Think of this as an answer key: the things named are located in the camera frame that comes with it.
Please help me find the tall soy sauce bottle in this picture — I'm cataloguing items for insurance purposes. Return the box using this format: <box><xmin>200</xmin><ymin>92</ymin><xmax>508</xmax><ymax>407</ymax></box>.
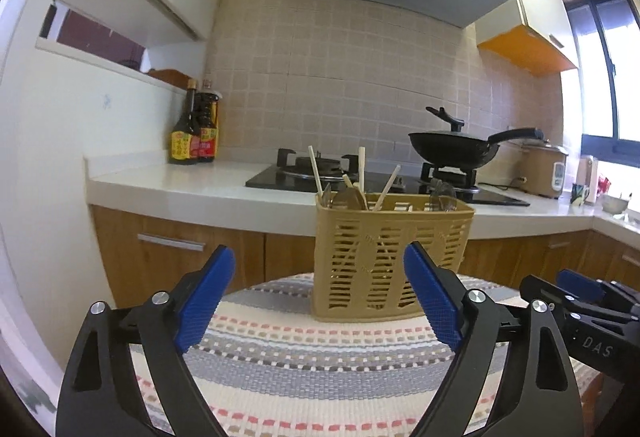
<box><xmin>168</xmin><ymin>78</ymin><xmax>199</xmax><ymax>165</ymax></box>

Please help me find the white thermos jug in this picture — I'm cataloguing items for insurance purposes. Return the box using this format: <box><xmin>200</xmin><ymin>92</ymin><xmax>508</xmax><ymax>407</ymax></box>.
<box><xmin>575</xmin><ymin>154</ymin><xmax>599</xmax><ymax>205</ymax></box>

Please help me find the orange and white wall cabinet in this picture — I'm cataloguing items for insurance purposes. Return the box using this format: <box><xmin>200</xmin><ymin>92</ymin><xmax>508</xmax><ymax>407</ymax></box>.
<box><xmin>475</xmin><ymin>0</ymin><xmax>581</xmax><ymax>78</ymax></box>

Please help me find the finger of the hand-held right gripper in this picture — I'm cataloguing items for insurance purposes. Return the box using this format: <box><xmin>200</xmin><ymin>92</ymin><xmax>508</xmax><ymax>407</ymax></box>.
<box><xmin>520</xmin><ymin>273</ymin><xmax>617</xmax><ymax>321</ymax></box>
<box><xmin>556</xmin><ymin>268</ymin><xmax>640</xmax><ymax>318</ymax></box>

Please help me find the striped woven mat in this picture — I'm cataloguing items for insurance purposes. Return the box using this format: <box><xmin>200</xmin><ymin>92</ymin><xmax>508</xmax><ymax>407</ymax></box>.
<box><xmin>127</xmin><ymin>269</ymin><xmax>608</xmax><ymax>437</ymax></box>

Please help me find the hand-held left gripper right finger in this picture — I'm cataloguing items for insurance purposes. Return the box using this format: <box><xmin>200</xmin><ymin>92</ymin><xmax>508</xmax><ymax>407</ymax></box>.
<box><xmin>403</xmin><ymin>241</ymin><xmax>585</xmax><ymax>437</ymax></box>

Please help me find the glass wok lid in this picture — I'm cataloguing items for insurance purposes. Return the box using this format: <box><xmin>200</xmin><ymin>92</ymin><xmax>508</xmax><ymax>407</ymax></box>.
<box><xmin>410</xmin><ymin>106</ymin><xmax>493</xmax><ymax>142</ymax></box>

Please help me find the metal bowl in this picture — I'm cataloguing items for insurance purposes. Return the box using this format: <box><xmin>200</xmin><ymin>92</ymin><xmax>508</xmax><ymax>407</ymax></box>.
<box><xmin>600</xmin><ymin>194</ymin><xmax>628</xmax><ymax>214</ymax></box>

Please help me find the beige plastic utensil basket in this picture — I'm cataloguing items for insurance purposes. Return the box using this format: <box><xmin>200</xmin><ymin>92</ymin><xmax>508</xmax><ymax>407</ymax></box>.
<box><xmin>312</xmin><ymin>191</ymin><xmax>476</xmax><ymax>324</ymax></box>

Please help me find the wide dark sauce bottle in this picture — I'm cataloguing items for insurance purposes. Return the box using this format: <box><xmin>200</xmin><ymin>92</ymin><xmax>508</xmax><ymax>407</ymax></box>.
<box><xmin>194</xmin><ymin>80</ymin><xmax>221</xmax><ymax>163</ymax></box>

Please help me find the beige rice cooker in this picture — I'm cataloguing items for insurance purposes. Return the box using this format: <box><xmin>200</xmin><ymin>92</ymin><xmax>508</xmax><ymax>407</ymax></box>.
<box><xmin>520</xmin><ymin>140</ymin><xmax>571</xmax><ymax>200</ymax></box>

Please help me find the black gas burner grate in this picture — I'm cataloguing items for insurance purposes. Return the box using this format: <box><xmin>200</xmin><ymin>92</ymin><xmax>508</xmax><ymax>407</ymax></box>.
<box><xmin>419</xmin><ymin>162</ymin><xmax>481</xmax><ymax>193</ymax></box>
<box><xmin>276</xmin><ymin>148</ymin><xmax>366</xmax><ymax>179</ymax></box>

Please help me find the black glass gas cooktop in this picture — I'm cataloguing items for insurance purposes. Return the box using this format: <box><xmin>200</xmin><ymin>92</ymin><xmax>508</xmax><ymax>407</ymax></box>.
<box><xmin>245</xmin><ymin>162</ymin><xmax>531</xmax><ymax>208</ymax></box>

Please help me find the dark framed window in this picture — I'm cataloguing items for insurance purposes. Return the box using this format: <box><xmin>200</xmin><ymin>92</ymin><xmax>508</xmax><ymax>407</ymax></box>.
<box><xmin>565</xmin><ymin>0</ymin><xmax>640</xmax><ymax>163</ymax></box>

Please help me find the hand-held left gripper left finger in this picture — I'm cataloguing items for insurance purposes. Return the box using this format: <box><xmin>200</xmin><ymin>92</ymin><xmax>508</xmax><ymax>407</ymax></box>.
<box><xmin>55</xmin><ymin>244</ymin><xmax>236</xmax><ymax>437</ymax></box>

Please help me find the black wok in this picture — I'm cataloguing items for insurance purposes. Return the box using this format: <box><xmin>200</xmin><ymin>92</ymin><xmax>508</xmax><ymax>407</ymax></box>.
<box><xmin>408</xmin><ymin>127</ymin><xmax>545</xmax><ymax>170</ymax></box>

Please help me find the wooden base cabinet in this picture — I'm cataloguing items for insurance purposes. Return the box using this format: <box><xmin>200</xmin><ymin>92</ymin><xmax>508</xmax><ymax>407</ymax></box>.
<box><xmin>90</xmin><ymin>204</ymin><xmax>640</xmax><ymax>308</ymax></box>

